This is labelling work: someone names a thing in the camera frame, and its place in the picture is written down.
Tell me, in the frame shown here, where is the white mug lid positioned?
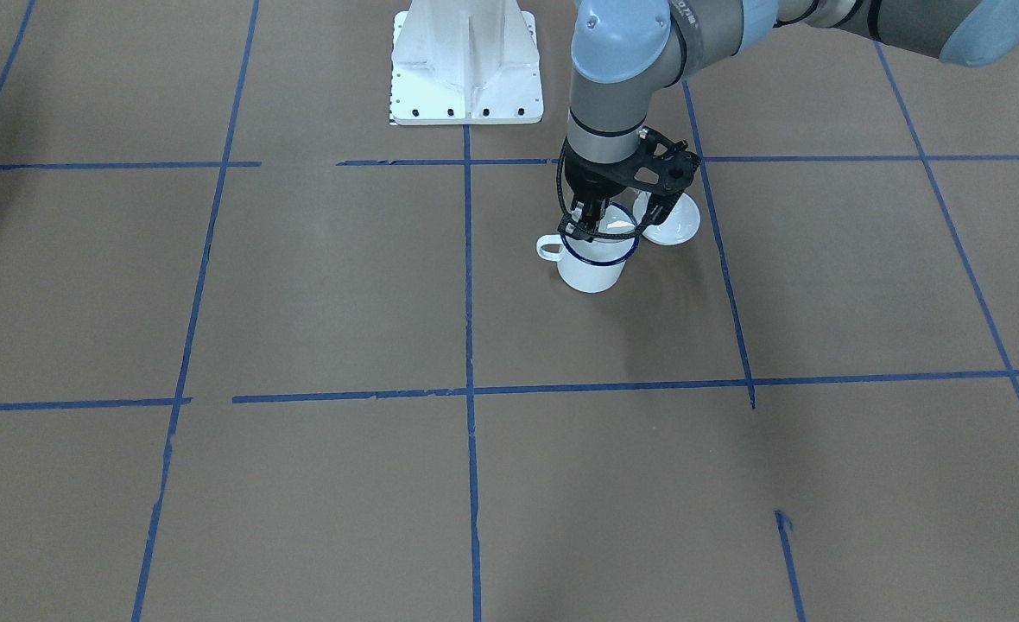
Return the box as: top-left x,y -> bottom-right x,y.
638,193 -> 700,245

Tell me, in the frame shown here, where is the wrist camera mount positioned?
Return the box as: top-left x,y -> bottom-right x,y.
632,126 -> 703,213

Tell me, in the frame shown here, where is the clear plastic funnel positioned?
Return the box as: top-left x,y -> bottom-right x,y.
560,202 -> 637,265

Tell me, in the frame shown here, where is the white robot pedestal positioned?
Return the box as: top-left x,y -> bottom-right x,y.
389,1 -> 545,126

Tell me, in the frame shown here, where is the white enamel mug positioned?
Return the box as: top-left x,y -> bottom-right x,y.
535,234 -> 639,294

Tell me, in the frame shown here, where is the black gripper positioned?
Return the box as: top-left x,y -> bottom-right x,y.
560,155 -> 636,241

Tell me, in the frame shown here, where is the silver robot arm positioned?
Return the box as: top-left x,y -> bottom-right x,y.
557,1 -> 1019,243

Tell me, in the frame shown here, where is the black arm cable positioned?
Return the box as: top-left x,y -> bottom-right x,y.
554,138 -> 674,244

